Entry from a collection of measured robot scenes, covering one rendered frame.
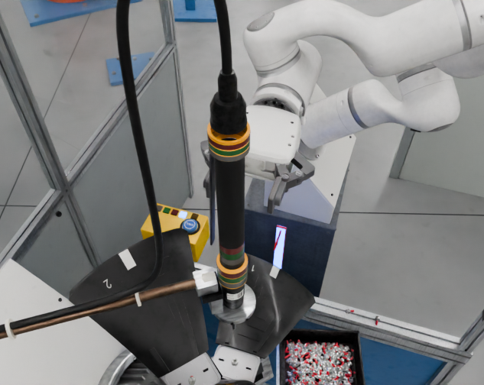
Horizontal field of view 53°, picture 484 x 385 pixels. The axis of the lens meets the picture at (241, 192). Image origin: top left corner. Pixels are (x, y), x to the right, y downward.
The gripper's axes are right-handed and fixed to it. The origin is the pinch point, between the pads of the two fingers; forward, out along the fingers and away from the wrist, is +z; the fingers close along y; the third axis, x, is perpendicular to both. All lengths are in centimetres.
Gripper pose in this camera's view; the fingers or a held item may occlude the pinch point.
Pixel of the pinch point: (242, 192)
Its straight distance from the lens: 63.8
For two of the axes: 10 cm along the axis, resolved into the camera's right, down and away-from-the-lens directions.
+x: 0.0, -6.5, -7.6
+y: -9.5, -2.4, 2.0
